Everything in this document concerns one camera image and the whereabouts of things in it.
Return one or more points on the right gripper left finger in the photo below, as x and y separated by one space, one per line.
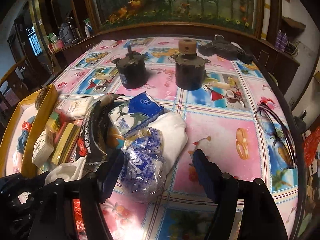
109 173

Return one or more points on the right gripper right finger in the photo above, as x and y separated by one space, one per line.
207 171

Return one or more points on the black foil snack pouch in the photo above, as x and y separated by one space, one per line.
92 141

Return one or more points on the blue patterned plastic bag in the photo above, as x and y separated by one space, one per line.
142 174

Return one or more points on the blue white tissue pack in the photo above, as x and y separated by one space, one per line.
135 114

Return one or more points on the white floral tissue pack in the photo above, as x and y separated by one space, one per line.
43 148

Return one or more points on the white plastic bag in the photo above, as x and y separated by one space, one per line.
172 127

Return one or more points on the white orange tissue pack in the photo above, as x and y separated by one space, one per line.
78 108

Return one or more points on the bagged yellow green sponges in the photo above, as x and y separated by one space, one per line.
55 121

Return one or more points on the yellow red sponge stack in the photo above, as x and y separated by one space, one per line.
64 143

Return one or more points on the yellow cardboard box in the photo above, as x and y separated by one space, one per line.
24 110

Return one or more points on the blue knitted cloth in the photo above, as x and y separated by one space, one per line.
22 139

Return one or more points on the dark-framed eyeglasses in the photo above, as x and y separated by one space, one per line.
283 146

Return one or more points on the red plastic bag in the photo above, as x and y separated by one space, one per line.
26 126

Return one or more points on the black motor with shaft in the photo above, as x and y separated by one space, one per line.
132 69

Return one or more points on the brown woven scrubber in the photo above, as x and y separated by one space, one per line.
40 98

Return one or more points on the black motor with wooden pulley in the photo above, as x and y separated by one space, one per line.
189 67

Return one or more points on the wooden armchair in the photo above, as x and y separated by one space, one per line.
17 86

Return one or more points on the pink cup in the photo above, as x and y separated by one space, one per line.
58 44

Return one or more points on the grey thermos kettle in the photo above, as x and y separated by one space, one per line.
66 31

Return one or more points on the purple bottles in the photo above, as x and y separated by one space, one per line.
281 41

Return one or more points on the flower aquarium display panel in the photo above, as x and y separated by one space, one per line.
240 15

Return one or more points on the black metal bracket part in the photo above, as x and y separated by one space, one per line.
225 49

